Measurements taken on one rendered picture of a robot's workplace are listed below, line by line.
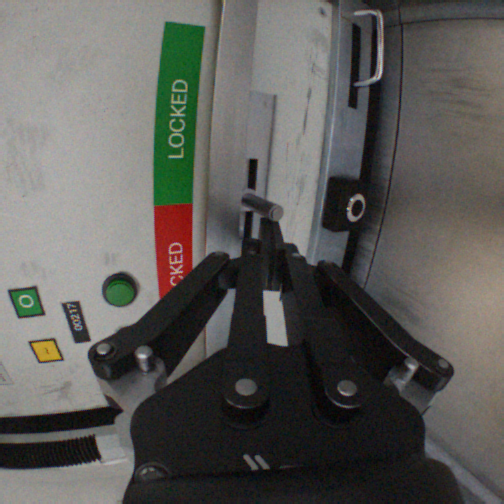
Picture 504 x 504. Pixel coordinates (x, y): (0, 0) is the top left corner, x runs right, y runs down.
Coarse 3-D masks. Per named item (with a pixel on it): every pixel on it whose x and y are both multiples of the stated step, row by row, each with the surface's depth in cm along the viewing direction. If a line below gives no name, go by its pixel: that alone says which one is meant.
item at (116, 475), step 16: (112, 464) 25; (128, 464) 26; (0, 480) 15; (16, 480) 16; (32, 480) 18; (48, 480) 19; (64, 480) 20; (80, 480) 21; (96, 480) 24; (112, 480) 25; (128, 480) 25; (0, 496) 14; (16, 496) 15; (32, 496) 17; (48, 496) 18; (64, 496) 19; (80, 496) 21; (96, 496) 22; (112, 496) 23
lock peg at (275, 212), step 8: (248, 192) 24; (248, 200) 23; (256, 200) 22; (264, 200) 22; (248, 208) 24; (256, 208) 22; (264, 208) 21; (272, 208) 20; (280, 208) 20; (264, 216) 21; (272, 216) 20; (280, 216) 21
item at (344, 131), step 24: (336, 0) 19; (360, 0) 19; (336, 24) 20; (336, 48) 21; (360, 48) 22; (336, 72) 22; (360, 72) 24; (336, 96) 23; (360, 96) 25; (336, 120) 25; (360, 120) 26; (336, 144) 26; (360, 144) 28; (336, 168) 27; (360, 168) 29; (312, 240) 30; (336, 240) 32; (312, 264) 31
